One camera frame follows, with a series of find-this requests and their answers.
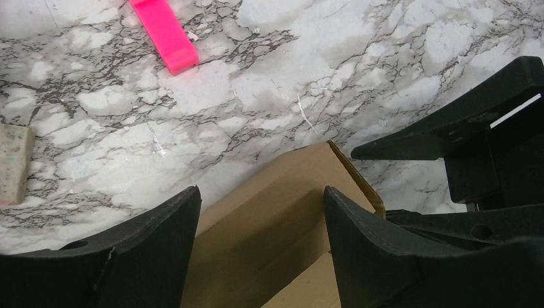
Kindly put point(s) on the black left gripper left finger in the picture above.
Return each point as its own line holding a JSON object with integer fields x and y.
{"x": 141, "y": 262}

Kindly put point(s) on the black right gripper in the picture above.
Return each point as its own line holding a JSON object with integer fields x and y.
{"x": 499, "y": 167}

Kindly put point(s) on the brown cardboard box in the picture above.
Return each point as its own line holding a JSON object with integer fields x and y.
{"x": 258, "y": 238}

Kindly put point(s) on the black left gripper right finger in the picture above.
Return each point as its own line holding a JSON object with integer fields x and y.
{"x": 380, "y": 264}

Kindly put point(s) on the pink marker pen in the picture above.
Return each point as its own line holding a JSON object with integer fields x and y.
{"x": 167, "y": 34}

